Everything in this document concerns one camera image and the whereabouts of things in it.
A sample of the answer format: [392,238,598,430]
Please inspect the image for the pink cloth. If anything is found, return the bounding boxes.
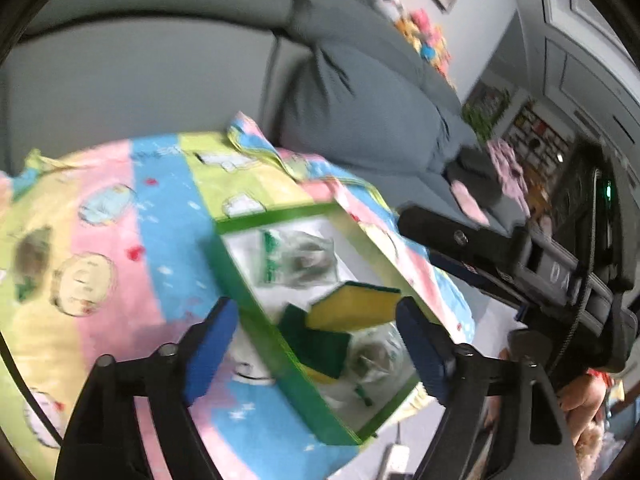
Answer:
[447,140,531,226]

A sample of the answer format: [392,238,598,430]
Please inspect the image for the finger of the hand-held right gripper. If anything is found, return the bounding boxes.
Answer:
[397,206,531,266]
[430,252,531,321]

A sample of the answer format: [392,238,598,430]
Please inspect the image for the white power strip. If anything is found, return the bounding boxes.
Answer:
[380,442,411,480]

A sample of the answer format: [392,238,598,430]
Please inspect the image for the clear green-printed plastic packet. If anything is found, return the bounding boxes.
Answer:
[257,230,341,288]
[347,327,418,406]
[12,225,56,301]

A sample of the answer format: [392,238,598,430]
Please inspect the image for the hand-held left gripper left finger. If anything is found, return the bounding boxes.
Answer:
[54,296,240,480]

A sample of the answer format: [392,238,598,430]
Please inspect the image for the white panelled door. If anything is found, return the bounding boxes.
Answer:
[515,0,640,151]

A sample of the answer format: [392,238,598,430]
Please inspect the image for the shelf with small items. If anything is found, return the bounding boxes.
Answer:
[502,100,576,211]

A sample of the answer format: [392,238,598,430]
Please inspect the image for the cartoon printed blanket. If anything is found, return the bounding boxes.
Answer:
[0,112,476,480]

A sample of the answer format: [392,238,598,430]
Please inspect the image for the person's right forearm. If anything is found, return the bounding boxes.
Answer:
[552,372,608,453]

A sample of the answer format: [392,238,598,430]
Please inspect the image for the yellow and green sponge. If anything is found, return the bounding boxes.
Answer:
[277,305,353,386]
[306,282,403,333]

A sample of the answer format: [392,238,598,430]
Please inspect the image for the pile of plush toys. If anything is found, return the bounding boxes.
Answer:
[375,0,458,91]

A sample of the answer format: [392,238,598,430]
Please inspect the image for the green potted plant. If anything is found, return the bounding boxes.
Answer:
[462,85,511,141]

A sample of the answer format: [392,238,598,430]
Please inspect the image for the grey sofa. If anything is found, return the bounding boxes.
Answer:
[0,0,506,221]

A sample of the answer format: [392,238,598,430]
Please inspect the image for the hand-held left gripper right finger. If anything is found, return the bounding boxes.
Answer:
[395,296,583,480]

